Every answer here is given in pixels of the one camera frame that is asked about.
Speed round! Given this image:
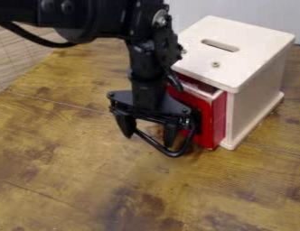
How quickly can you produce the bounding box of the red drawer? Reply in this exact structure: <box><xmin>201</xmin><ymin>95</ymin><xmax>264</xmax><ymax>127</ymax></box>
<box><xmin>169</xmin><ymin>73</ymin><xmax>228</xmax><ymax>149</ymax></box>

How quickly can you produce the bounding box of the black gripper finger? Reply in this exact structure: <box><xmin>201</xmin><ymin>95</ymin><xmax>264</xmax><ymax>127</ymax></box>
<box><xmin>164</xmin><ymin>119</ymin><xmax>182</xmax><ymax>148</ymax></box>
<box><xmin>114</xmin><ymin>110</ymin><xmax>137</xmax><ymax>138</ymax></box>

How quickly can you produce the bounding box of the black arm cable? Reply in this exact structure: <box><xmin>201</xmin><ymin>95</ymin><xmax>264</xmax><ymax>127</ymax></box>
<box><xmin>0</xmin><ymin>21</ymin><xmax>78</xmax><ymax>49</ymax></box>

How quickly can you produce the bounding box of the white wooden box cabinet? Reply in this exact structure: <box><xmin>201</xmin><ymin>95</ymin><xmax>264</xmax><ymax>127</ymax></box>
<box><xmin>173</xmin><ymin>15</ymin><xmax>295</xmax><ymax>150</ymax></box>

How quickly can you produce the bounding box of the woven mat at left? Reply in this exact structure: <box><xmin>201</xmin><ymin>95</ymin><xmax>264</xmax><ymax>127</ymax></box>
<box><xmin>0</xmin><ymin>27</ymin><xmax>54</xmax><ymax>92</ymax></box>

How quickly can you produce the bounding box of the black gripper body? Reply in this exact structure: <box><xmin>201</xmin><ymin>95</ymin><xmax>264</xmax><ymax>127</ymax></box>
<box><xmin>106</xmin><ymin>69</ymin><xmax>195</xmax><ymax>126</ymax></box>

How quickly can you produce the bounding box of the black metal drawer handle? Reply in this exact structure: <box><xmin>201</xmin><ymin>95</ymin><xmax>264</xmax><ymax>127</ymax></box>
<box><xmin>134</xmin><ymin>119</ymin><xmax>197</xmax><ymax>158</ymax></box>

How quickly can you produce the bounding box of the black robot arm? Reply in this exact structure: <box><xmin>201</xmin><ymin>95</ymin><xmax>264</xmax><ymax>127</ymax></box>
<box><xmin>0</xmin><ymin>0</ymin><xmax>196</xmax><ymax>157</ymax></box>

